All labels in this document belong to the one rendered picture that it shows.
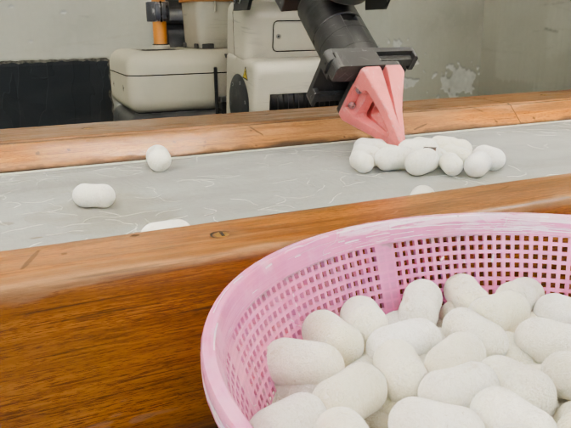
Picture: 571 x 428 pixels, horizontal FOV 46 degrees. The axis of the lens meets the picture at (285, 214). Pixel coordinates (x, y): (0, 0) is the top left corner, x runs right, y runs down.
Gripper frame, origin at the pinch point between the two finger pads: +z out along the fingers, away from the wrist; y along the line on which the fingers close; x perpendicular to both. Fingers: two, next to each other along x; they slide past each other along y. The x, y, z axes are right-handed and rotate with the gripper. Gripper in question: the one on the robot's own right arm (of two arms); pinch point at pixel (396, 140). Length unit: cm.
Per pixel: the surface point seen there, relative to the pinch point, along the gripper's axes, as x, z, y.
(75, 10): 118, -162, 3
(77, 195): -2.4, 4.1, -30.0
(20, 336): -14.8, 20.0, -35.6
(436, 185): -5.4, 9.1, -3.3
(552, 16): 88, -123, 176
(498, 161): -5.4, 7.5, 4.1
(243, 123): 8.1, -10.5, -10.2
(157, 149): 3.1, -4.0, -21.6
